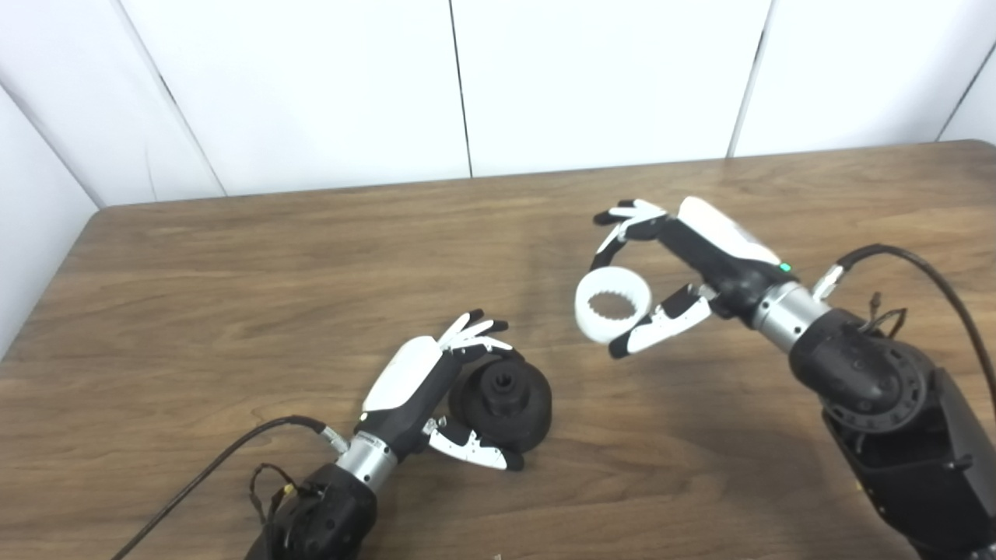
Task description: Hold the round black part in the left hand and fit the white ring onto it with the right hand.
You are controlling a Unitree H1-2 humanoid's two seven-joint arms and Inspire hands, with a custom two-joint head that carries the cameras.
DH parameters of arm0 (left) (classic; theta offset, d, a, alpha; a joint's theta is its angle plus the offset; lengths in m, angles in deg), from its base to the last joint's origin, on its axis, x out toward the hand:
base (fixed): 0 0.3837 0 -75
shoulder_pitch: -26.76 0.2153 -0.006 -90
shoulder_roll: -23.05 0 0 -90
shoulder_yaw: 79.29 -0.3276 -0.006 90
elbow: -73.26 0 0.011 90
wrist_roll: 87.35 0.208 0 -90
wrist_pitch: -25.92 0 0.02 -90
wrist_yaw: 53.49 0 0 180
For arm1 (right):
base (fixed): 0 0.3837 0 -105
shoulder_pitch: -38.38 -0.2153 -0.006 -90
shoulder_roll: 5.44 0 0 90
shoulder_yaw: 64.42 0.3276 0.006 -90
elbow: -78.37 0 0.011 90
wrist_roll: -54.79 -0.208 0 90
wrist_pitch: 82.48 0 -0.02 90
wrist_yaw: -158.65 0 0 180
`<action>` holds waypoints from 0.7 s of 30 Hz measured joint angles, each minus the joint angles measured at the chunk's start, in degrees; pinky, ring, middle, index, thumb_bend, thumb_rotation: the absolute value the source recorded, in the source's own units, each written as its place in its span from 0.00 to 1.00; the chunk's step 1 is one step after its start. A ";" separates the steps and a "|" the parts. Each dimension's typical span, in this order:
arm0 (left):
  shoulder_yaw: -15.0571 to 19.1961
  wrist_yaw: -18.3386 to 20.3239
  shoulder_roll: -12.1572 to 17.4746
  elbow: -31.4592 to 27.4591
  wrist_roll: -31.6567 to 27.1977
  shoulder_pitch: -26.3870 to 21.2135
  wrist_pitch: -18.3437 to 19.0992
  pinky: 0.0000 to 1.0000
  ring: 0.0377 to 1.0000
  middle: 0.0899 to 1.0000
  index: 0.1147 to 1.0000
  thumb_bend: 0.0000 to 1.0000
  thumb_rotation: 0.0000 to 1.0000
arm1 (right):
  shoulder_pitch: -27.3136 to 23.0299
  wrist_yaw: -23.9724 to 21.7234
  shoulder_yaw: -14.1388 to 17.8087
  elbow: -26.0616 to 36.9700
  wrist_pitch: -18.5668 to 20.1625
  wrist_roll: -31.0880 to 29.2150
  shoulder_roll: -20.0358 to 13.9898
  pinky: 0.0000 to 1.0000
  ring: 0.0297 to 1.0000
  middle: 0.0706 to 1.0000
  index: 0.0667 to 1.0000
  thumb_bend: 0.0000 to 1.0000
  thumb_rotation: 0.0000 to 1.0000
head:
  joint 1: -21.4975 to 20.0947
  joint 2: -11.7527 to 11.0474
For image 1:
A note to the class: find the round black plastic part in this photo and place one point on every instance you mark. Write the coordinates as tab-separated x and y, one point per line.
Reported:
510	408

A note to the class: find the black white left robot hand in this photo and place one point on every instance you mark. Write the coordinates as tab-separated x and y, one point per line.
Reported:
405	381

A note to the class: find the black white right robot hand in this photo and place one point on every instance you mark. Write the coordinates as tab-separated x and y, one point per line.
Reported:
724	257

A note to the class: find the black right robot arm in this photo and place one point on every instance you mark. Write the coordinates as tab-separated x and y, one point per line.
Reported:
895	412

